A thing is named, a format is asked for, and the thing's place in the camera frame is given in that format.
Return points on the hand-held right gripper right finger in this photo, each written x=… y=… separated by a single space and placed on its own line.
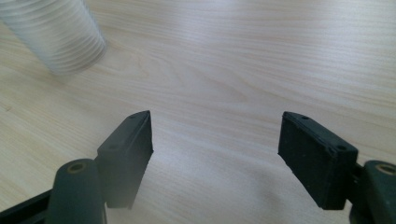
x=314 y=158

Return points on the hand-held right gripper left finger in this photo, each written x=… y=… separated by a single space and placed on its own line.
x=124 y=155

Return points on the stack of clear plastic cups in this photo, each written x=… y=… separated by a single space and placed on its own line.
x=56 y=34

